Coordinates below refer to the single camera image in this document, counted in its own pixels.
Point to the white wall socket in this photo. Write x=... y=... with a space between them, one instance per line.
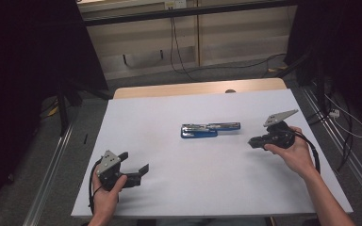
x=175 y=4

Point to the blue stapler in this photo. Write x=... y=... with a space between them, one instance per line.
x=201 y=133

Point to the dark curtain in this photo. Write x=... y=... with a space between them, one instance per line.
x=342 y=47
x=28 y=62

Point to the black stand legs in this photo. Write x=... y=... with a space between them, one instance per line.
x=63 y=106
x=319 y=78

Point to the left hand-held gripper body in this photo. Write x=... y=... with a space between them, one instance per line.
x=108 y=163

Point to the white power adapter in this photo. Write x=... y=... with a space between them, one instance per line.
x=334 y=113

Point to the person's right hand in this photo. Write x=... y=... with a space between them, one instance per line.
x=297 y=157

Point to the white board sheet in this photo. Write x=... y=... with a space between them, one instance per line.
x=185 y=175

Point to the aluminium floor rail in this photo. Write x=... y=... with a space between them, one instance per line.
x=48 y=179
x=355 y=163

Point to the small black floor object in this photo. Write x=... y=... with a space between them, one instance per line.
x=85 y=138

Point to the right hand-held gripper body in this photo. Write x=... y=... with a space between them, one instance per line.
x=283 y=135

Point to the person's left hand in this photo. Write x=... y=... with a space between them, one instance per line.
x=105 y=202

